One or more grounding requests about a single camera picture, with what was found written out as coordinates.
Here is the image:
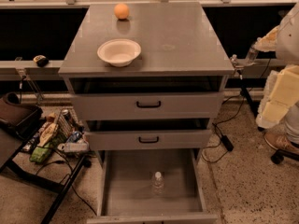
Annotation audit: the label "clear plastic water bottle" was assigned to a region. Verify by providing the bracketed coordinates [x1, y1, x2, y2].
[151, 172, 164, 195]

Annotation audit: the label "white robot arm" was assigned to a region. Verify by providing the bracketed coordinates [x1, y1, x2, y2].
[254, 3, 299, 129]

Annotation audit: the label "grey drawer cabinet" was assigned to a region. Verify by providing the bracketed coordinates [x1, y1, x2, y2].
[58, 1, 235, 224]

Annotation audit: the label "grey top drawer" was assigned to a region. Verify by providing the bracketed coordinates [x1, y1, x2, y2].
[70, 92, 223, 120]

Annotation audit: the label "grey middle drawer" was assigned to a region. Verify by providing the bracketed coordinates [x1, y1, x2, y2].
[86, 130, 211, 150]

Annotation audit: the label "grey open bottom drawer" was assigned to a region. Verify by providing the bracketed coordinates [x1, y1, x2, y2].
[87, 149, 217, 224]

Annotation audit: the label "background clear water bottle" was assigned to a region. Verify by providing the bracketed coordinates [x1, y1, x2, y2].
[245, 42, 259, 66]

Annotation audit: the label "white paper bowl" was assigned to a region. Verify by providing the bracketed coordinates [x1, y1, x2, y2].
[97, 39, 141, 67]

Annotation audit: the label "black tripod stand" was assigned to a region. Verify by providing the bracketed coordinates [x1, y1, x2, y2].
[229, 54, 267, 133]

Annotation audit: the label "orange fruit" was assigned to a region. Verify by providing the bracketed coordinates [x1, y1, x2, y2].
[114, 3, 129, 20]

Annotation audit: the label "black tape measure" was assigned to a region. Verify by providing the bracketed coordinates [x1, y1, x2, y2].
[33, 55, 50, 67]

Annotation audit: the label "green snack bag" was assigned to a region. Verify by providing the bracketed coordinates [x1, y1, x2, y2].
[29, 141, 57, 163]

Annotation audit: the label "brown bag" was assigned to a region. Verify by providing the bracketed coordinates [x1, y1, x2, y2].
[0, 92, 43, 140]

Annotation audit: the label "brown shoe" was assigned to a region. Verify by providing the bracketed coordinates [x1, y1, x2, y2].
[264, 133, 299, 155]

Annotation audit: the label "black chair caster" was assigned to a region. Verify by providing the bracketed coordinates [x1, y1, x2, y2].
[271, 149, 299, 164]

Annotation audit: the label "person leg light trousers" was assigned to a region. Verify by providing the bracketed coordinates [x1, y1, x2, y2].
[284, 104, 299, 145]

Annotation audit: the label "wire basket of snacks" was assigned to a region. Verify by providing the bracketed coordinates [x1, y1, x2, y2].
[36, 108, 90, 154]

